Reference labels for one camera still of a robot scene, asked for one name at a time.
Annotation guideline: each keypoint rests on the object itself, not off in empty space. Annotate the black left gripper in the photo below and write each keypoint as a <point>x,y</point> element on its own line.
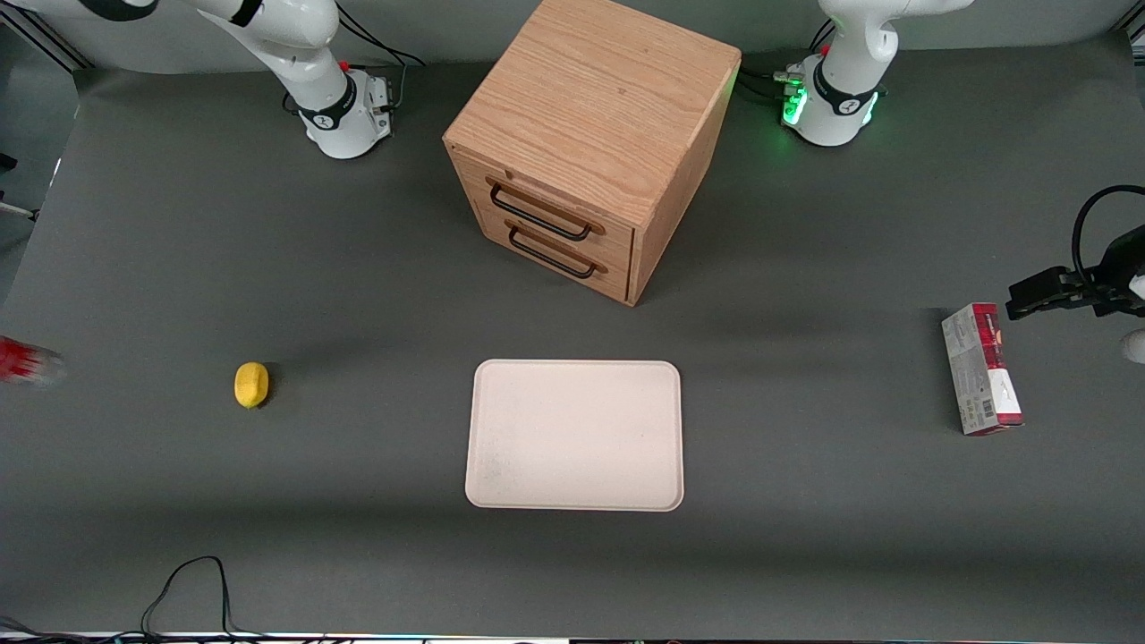
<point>1120,268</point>

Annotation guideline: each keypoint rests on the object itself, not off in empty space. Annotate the wooden drawer front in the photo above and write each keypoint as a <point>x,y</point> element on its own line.
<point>537,192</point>
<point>572,273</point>

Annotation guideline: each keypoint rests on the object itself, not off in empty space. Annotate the cream rectangular plastic tray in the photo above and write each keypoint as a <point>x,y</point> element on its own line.
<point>574,436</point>

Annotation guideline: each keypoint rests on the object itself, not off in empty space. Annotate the yellow lemon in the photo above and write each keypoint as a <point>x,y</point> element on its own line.
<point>251,385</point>

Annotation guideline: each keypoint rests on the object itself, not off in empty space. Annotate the red plaid cookie box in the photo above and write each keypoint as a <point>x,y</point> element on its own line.
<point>977,371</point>

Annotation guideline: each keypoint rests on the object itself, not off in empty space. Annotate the red coke bottle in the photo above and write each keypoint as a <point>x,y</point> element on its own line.
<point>20,361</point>

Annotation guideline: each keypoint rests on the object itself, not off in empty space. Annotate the wooden two-drawer cabinet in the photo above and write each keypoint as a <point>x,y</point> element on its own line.
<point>599,98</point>

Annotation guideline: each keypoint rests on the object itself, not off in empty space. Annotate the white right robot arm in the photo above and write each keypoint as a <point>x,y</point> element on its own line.
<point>309,63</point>

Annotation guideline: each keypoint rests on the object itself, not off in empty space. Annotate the aluminium frame profile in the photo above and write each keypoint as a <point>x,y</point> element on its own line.
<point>45,40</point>

